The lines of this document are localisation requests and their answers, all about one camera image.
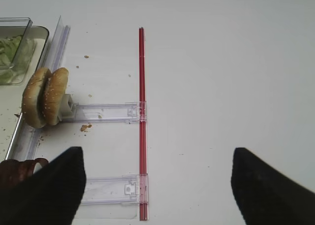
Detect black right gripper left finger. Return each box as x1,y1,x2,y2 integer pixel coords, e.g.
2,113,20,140
0,147,87,225

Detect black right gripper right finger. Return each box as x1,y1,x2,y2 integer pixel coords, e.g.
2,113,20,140
231,148,315,225

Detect dark meat patty slices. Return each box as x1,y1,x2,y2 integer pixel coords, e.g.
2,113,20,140
0,158,49,190

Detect shredded green lettuce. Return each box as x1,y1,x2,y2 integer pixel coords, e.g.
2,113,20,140
0,35,22,85

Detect clear patty track holder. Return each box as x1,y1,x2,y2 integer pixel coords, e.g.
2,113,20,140
81,174,149,205

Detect sesame bun half inner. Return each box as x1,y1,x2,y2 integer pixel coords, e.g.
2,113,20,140
22,67,52,129

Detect sesame bun half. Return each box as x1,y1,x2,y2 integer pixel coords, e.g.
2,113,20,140
22,67,52,129
43,67,69,126

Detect white bun pusher block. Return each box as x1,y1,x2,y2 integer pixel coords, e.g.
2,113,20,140
58,94,74,121

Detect clear bun track holder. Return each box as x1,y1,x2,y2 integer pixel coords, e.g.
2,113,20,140
65,101,147,123

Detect sesame bun half outer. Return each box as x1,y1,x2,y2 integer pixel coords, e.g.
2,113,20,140
43,67,69,126

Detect clear plastic salad box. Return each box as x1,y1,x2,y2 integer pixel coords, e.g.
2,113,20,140
0,17,35,70

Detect clear right long rail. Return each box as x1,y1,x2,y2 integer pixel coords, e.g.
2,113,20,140
12,18,75,160

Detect red right rail strip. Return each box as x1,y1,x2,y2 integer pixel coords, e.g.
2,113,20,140
139,27,148,221

